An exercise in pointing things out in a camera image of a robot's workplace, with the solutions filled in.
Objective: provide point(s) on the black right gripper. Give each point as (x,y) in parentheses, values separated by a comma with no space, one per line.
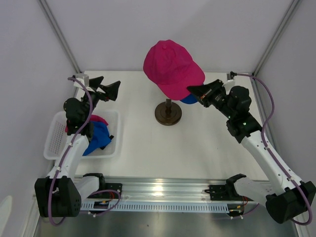
(208,91)

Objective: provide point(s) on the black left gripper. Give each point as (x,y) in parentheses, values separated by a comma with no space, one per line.
(111,90)

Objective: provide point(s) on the blue cap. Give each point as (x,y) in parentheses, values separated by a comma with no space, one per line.
(100,139)
(190,99)

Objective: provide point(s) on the pink cap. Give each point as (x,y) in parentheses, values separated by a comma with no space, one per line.
(172,69)
(72,128)

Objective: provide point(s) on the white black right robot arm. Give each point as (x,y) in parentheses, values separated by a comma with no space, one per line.
(290,195)

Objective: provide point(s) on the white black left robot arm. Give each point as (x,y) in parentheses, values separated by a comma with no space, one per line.
(76,143)

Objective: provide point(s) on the dark brown round stand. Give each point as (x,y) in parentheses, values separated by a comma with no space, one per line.
(168,113)

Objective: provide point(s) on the white plastic basket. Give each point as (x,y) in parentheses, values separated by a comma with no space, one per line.
(57,136)

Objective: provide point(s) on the left aluminium corner profile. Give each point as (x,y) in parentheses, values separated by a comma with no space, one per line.
(59,34)

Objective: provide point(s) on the aluminium corner profile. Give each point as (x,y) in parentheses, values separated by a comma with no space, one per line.
(281,27)
(59,34)

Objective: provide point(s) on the right aluminium corner profile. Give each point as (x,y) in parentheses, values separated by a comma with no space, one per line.
(281,27)

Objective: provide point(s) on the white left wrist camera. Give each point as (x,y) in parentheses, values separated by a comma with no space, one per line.
(81,79)

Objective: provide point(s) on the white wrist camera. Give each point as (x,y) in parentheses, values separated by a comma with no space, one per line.
(230,81)
(81,79)

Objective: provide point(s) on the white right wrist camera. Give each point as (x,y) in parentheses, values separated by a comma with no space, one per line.
(230,81)

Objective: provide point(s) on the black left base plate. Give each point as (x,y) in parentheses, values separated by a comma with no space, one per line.
(110,186)

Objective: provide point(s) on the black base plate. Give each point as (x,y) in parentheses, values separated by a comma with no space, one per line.
(220,193)
(110,186)

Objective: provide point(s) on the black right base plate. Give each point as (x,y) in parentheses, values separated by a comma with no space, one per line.
(220,193)

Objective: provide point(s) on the aluminium mounting rail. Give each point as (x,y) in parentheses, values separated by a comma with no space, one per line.
(158,191)

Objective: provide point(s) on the white slotted cable duct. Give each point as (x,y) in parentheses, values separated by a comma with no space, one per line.
(100,206)

